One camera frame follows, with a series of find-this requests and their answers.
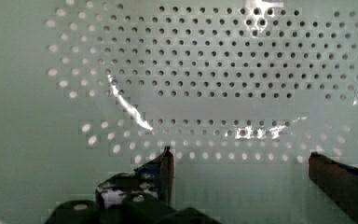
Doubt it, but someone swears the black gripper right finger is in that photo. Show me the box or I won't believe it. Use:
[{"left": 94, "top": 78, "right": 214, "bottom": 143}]
[{"left": 308, "top": 152, "right": 358, "bottom": 224}]

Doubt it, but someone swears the green plastic strainer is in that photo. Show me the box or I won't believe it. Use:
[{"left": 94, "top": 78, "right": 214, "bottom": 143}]
[{"left": 0, "top": 0, "right": 358, "bottom": 224}]

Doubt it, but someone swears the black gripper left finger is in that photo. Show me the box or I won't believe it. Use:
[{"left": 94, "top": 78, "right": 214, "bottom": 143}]
[{"left": 45, "top": 146, "right": 221, "bottom": 224}]

